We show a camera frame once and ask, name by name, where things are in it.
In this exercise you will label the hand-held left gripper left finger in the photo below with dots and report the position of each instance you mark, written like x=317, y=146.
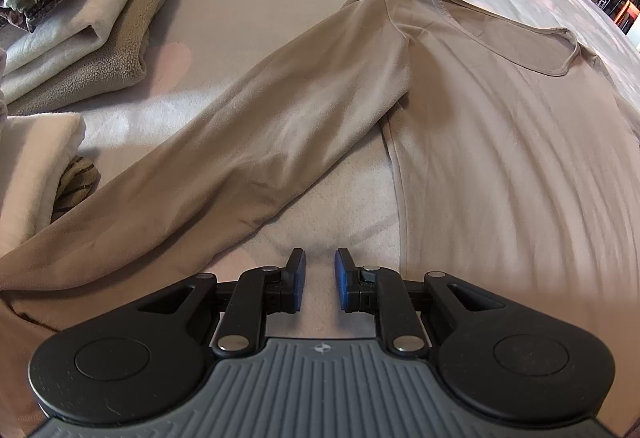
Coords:
x=299, y=280

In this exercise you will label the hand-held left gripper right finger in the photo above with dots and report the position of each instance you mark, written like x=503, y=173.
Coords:
x=341, y=280

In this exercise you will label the cream folded cloth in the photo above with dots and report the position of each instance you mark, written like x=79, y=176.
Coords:
x=30, y=167

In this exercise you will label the orange chair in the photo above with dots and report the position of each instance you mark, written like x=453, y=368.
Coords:
x=629, y=12

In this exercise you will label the brown striped garment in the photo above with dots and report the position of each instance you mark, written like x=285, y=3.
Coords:
x=75, y=183

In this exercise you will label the beige long sleeve shirt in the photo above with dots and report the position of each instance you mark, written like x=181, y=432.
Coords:
x=500, y=142

